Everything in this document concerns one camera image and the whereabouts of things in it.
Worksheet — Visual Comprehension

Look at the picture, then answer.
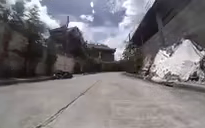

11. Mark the low house with dark roof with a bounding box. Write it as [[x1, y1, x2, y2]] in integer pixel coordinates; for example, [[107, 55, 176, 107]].
[[85, 43, 118, 72]]

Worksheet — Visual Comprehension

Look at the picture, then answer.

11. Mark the dark-roofed house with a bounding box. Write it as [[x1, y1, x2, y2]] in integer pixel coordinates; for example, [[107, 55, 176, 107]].
[[47, 15, 88, 73]]

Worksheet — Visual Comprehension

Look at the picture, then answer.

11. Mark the dark heap on roadside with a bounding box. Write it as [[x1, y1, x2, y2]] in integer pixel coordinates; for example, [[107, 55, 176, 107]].
[[52, 70, 74, 80]]

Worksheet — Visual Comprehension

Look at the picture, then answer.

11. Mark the grey concrete road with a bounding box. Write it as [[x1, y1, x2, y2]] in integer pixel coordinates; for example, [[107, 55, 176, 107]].
[[0, 71, 205, 128]]

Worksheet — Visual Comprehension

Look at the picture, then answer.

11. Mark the white rubble heap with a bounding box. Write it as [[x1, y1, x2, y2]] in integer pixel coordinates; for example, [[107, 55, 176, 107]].
[[140, 38, 205, 85]]

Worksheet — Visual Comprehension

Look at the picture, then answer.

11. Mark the concrete kerb strip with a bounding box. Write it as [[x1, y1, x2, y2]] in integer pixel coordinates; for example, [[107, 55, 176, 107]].
[[0, 75, 56, 88]]

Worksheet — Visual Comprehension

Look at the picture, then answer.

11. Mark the tall grey concrete wall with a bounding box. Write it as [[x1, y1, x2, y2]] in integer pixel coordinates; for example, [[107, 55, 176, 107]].
[[129, 0, 205, 75]]

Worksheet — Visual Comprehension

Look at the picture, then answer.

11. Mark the tree beside wall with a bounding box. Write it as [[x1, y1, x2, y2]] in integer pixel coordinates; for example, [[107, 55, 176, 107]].
[[0, 0, 51, 78]]

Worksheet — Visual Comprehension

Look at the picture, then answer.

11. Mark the grey stone wall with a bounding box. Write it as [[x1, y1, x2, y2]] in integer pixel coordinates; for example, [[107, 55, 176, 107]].
[[0, 31, 83, 80]]

